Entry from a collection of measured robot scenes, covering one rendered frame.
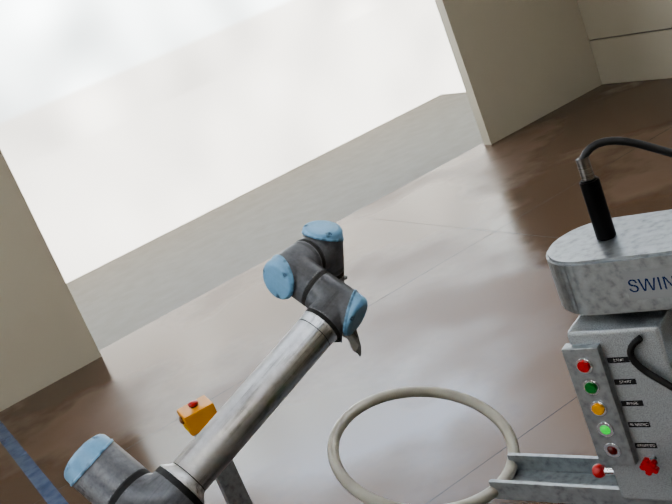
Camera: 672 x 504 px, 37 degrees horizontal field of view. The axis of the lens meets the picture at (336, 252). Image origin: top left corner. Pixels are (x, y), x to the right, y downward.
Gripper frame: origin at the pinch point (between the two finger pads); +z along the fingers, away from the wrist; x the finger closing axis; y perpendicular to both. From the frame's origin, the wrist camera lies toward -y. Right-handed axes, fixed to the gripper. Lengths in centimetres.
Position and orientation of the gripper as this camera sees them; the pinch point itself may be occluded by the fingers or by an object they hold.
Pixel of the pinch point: (329, 354)
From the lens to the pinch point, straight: 246.7
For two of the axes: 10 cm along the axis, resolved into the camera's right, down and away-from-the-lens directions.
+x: 10.0, -0.2, -0.5
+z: 0.4, 8.6, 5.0
